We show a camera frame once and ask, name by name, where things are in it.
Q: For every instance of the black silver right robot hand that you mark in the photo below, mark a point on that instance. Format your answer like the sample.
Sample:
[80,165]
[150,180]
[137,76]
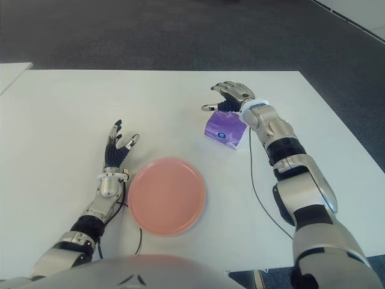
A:
[237,93]

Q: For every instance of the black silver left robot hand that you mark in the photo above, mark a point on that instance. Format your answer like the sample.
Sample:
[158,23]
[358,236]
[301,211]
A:
[113,156]

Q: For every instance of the purple tissue paper pack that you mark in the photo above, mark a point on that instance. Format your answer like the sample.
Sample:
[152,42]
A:
[224,126]

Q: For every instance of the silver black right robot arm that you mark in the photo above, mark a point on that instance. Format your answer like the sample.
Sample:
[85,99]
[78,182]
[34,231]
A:
[303,186]

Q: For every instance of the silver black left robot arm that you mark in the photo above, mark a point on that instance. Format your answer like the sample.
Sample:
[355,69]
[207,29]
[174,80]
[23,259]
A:
[96,207]

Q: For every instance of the round pink plate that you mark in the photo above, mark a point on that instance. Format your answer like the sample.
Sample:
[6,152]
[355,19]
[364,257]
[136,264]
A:
[167,197]

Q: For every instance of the grey robot torso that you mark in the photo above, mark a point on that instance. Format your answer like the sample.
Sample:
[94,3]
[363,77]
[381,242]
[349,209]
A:
[156,272]

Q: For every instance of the neighbouring white table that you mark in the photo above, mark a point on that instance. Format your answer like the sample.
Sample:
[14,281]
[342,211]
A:
[12,75]

